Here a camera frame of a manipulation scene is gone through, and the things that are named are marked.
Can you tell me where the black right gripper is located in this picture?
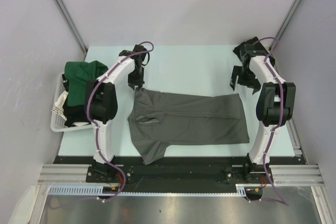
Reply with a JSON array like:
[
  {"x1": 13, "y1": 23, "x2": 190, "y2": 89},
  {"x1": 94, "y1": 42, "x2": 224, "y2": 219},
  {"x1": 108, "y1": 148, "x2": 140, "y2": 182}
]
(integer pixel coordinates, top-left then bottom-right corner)
[{"x1": 230, "y1": 65, "x2": 261, "y2": 93}]

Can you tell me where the grey t-shirt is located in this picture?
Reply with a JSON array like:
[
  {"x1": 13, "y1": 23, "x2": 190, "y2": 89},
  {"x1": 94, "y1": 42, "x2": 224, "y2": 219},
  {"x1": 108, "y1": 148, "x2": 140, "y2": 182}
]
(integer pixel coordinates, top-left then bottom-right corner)
[{"x1": 128, "y1": 88, "x2": 250, "y2": 165}]

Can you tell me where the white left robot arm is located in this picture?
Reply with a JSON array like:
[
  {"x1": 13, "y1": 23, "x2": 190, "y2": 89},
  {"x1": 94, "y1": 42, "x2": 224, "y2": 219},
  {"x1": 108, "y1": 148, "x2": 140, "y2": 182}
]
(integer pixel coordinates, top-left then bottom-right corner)
[{"x1": 85, "y1": 41, "x2": 154, "y2": 182}]

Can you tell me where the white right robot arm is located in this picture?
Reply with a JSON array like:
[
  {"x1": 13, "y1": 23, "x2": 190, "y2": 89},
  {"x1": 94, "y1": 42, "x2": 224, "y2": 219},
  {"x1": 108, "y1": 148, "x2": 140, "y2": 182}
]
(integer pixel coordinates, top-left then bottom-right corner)
[{"x1": 230, "y1": 42, "x2": 296, "y2": 183}]

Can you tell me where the folded black t-shirt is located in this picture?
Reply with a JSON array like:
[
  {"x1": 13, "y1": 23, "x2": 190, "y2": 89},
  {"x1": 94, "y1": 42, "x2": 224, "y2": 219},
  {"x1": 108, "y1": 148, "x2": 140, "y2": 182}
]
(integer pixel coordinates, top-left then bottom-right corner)
[{"x1": 233, "y1": 37, "x2": 268, "y2": 60}]

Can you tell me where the green t-shirt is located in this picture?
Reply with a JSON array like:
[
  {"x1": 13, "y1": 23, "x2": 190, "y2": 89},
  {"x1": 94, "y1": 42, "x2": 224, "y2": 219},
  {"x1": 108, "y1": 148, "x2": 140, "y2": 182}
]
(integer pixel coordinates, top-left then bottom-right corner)
[{"x1": 64, "y1": 60, "x2": 108, "y2": 106}]

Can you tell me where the black t-shirt in basket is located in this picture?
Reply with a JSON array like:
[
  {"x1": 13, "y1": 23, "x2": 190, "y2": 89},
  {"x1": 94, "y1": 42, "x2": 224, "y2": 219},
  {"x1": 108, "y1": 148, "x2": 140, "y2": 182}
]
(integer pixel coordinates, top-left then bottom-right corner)
[{"x1": 62, "y1": 74, "x2": 89, "y2": 127}]

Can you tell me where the white printed t-shirt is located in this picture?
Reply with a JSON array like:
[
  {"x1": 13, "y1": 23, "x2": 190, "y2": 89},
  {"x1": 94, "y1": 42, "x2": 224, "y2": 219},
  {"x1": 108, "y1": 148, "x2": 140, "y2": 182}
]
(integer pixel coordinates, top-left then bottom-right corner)
[{"x1": 52, "y1": 91, "x2": 90, "y2": 127}]

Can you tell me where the white plastic laundry basket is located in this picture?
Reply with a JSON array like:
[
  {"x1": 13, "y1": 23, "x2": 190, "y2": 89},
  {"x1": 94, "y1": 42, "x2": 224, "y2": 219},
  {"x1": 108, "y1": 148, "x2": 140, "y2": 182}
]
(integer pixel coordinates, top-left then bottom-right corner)
[{"x1": 50, "y1": 73, "x2": 93, "y2": 132}]

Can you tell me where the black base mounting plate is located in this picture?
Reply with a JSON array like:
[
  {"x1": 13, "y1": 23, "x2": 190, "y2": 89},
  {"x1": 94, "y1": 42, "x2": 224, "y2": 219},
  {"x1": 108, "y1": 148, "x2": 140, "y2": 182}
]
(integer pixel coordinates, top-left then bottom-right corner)
[{"x1": 54, "y1": 155, "x2": 307, "y2": 193}]

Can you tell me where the white slotted cable duct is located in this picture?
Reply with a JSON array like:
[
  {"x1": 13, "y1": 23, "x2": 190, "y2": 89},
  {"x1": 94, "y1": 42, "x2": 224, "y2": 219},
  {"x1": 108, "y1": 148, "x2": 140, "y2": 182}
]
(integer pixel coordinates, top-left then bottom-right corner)
[{"x1": 49, "y1": 185, "x2": 261, "y2": 197}]

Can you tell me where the aluminium frame rail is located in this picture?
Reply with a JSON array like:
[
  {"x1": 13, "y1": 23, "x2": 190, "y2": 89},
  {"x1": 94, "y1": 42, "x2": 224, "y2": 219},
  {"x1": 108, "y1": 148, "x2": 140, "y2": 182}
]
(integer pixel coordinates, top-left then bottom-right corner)
[{"x1": 37, "y1": 164, "x2": 324, "y2": 187}]

